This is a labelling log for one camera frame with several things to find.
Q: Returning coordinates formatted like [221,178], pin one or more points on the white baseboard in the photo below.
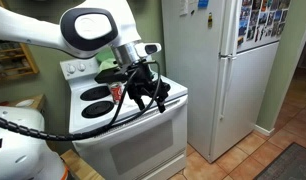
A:
[263,130]

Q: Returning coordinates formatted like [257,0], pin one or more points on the white plate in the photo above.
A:
[25,103]

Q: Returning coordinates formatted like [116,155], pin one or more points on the white electric stove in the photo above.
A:
[139,143]

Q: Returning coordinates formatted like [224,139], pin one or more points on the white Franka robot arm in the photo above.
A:
[26,26]

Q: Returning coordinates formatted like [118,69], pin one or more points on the white paper note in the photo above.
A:
[183,7]

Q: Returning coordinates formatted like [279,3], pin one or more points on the small black coil burner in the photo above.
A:
[94,93]

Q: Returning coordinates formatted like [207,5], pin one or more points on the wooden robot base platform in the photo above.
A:
[81,166]

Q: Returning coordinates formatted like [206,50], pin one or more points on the white bin with green bag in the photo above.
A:
[108,63]

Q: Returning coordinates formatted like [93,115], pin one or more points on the yellow fridge magnet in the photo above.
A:
[210,20]

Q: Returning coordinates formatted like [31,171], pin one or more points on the wooden side table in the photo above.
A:
[38,101]

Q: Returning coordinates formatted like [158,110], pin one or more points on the red coke can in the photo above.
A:
[115,93]

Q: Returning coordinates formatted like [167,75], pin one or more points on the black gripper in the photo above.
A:
[143,81]

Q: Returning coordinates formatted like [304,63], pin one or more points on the wooden spice rack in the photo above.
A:
[26,58]

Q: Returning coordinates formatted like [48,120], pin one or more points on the fridge photo collage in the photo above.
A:
[263,20]

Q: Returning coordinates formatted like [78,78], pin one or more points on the large black coil burner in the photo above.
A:
[97,109]

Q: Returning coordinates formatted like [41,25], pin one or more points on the blue fridge magnet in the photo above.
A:
[203,3]

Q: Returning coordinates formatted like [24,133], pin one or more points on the white refrigerator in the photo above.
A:
[193,83]

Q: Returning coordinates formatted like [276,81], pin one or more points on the dark grey floor rug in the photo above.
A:
[289,165]

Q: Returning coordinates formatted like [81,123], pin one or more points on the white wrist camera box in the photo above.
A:
[148,49]

